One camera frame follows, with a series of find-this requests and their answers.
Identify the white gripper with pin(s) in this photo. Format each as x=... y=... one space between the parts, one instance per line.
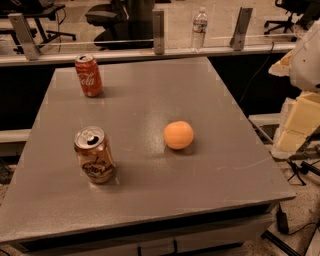
x=307 y=65

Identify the orange fruit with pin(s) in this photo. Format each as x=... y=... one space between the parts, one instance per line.
x=178 y=135

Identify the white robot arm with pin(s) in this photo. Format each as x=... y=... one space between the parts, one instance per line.
x=304 y=72

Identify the orange La Croix can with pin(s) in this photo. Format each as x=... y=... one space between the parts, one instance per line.
x=92 y=148

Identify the red Coca-Cola can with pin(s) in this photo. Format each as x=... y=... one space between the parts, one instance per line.
x=89 y=75

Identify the black tripod stand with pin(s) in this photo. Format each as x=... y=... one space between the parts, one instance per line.
x=304 y=168

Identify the black power adapter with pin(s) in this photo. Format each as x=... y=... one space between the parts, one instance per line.
x=282 y=222

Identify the clear plastic water bottle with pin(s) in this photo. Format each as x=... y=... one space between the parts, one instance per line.
x=199 y=27

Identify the right metal rail bracket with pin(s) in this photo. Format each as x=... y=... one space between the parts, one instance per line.
x=238 y=39

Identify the metal rail bracket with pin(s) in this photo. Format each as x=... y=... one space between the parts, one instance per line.
x=238 y=39
x=158 y=31
x=23 y=32

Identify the middle metal rail bracket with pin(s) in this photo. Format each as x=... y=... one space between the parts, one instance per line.
x=158 y=31

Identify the left metal rail bracket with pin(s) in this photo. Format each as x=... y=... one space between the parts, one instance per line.
x=23 y=32

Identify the black desk frame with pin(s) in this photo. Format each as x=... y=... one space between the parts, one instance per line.
x=37 y=10

